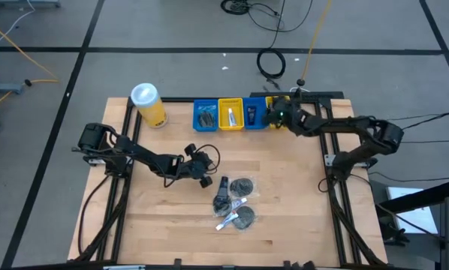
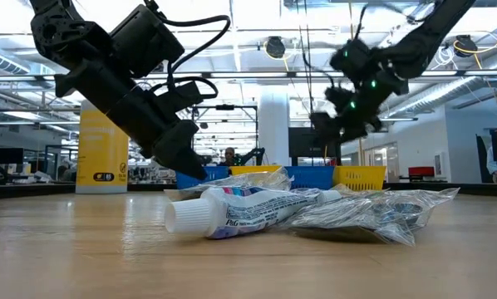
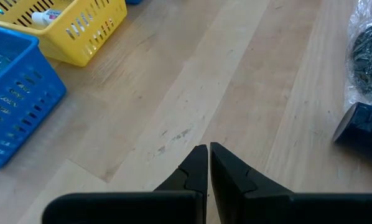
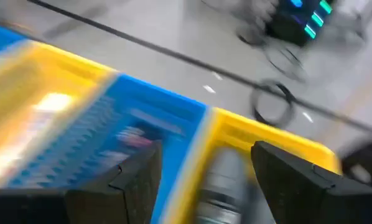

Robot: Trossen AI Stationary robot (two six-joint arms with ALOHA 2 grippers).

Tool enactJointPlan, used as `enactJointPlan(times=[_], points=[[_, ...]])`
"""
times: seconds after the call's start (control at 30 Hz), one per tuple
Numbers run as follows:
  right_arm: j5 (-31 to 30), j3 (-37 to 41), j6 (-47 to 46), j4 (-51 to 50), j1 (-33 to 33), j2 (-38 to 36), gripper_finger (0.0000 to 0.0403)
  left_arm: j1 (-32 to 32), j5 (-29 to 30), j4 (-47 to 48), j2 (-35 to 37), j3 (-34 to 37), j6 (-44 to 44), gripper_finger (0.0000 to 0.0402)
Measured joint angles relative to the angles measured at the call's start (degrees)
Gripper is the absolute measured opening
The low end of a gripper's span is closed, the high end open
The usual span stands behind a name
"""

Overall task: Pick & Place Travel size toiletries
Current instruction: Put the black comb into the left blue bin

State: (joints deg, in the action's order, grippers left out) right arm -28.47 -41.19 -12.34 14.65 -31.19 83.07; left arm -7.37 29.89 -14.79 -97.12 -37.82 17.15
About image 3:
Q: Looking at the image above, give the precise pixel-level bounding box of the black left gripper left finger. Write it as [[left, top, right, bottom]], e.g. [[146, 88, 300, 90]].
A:
[[42, 144, 209, 224]]

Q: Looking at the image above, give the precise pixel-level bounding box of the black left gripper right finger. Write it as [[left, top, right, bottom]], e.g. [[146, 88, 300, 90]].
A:
[[209, 142, 372, 224]]

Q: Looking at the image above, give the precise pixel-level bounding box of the dark blue toiletry bottle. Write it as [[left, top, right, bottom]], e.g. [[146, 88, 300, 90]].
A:
[[332, 101, 372, 164]]

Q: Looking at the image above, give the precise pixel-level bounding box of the black textured item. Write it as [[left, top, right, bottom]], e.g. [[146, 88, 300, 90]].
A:
[[343, 0, 372, 109]]

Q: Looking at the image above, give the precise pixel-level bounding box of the white travel toothpaste tube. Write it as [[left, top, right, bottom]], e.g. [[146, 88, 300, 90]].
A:
[[31, 8, 63, 27]]

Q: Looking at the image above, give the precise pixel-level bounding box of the yellow plastic basket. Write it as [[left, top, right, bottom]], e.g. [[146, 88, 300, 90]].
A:
[[0, 0, 128, 68]]

